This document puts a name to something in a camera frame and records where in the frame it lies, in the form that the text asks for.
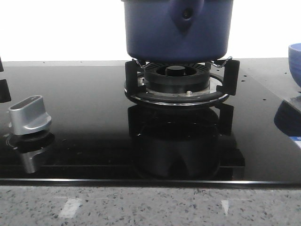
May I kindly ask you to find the dark blue cooking pot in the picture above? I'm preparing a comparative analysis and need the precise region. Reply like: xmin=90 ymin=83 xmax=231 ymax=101
xmin=123 ymin=0 xmax=234 ymax=63

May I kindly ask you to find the black pot support ring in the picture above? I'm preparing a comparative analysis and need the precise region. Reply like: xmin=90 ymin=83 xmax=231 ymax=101
xmin=123 ymin=56 xmax=241 ymax=106

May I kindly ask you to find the blue energy label sticker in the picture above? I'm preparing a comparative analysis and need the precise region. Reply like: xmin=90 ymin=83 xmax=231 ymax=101
xmin=290 ymin=137 xmax=301 ymax=149

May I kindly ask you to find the black glass gas hob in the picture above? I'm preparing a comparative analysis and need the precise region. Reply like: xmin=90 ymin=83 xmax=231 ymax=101
xmin=0 ymin=58 xmax=301 ymax=188

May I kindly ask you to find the light blue plastic bowl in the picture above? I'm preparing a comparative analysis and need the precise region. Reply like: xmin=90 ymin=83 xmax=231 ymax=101
xmin=288 ymin=43 xmax=301 ymax=87

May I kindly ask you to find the black gas burner head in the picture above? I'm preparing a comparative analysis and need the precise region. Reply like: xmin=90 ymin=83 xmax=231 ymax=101
xmin=144 ymin=63 xmax=210 ymax=93

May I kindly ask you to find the silver stove control knob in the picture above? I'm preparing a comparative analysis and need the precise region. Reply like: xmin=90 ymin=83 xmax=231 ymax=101
xmin=8 ymin=95 xmax=52 ymax=136

